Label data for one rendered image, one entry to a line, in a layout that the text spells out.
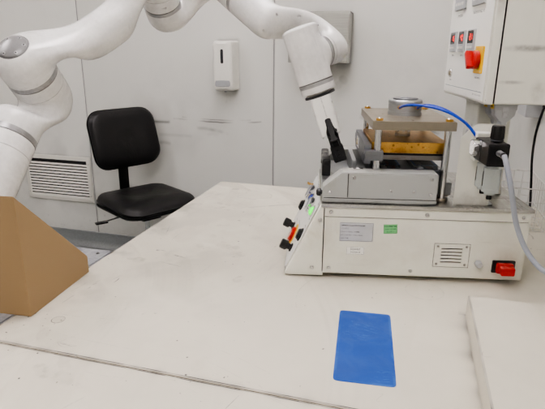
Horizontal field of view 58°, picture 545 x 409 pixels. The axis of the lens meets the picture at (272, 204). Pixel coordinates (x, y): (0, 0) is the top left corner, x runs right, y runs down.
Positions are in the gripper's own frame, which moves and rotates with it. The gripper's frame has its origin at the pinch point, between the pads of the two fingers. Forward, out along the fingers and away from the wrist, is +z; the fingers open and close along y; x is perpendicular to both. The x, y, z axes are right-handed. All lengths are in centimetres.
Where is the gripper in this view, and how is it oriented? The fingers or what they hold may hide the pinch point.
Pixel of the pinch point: (338, 152)
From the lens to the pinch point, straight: 125.6
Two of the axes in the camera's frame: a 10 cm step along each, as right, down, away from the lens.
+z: 3.3, 9.1, 2.5
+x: 9.4, -3.0, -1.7
